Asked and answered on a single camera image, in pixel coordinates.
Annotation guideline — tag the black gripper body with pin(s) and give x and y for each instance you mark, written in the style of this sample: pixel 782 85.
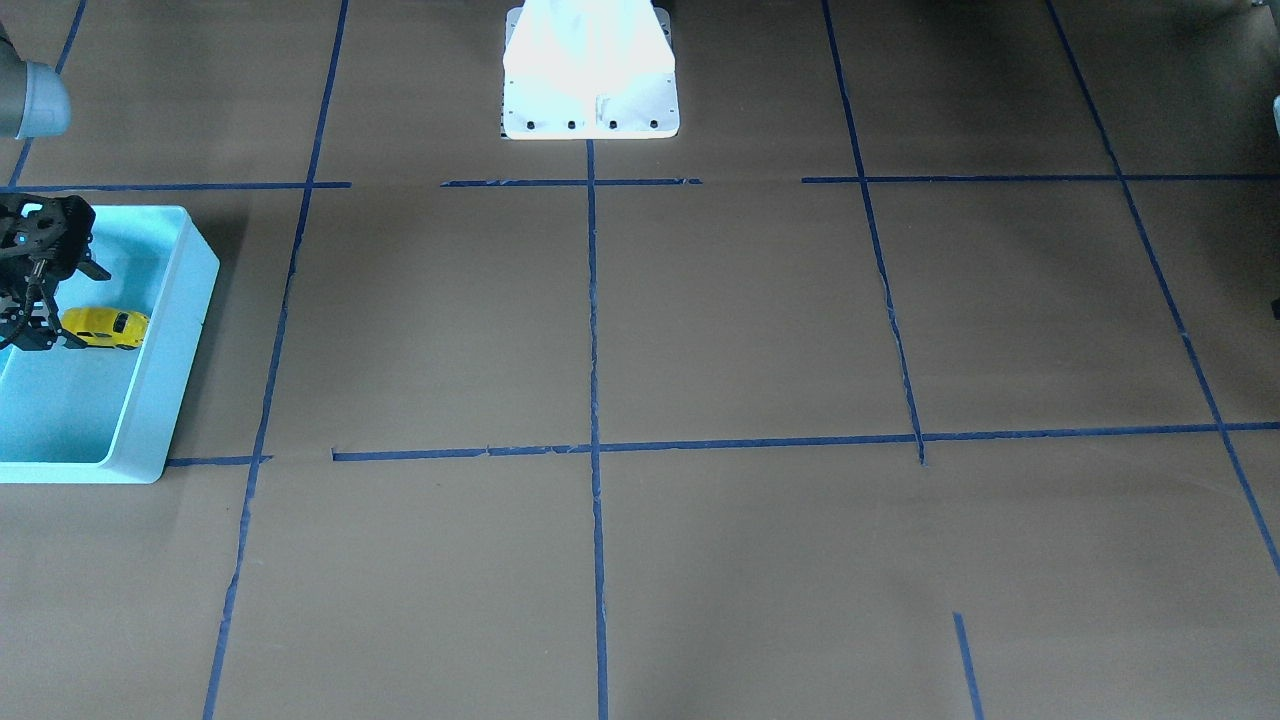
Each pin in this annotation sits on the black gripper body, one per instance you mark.
pixel 30 322

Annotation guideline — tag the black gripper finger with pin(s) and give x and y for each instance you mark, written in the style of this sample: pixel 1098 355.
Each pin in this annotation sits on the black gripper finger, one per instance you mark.
pixel 27 333
pixel 88 267

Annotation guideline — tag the yellow beetle toy car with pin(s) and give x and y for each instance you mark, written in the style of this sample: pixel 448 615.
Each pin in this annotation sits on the yellow beetle toy car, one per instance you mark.
pixel 106 327

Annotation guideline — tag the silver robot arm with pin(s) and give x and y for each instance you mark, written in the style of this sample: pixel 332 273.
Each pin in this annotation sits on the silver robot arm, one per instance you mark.
pixel 35 103

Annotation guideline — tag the teal plastic bin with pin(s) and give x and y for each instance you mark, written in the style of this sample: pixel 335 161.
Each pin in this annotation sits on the teal plastic bin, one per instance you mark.
pixel 107 415

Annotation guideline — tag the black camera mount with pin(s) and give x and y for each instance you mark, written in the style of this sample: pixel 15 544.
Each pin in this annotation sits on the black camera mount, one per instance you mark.
pixel 42 230

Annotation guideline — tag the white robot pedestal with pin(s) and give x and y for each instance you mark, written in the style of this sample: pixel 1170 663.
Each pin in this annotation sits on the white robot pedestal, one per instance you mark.
pixel 589 70

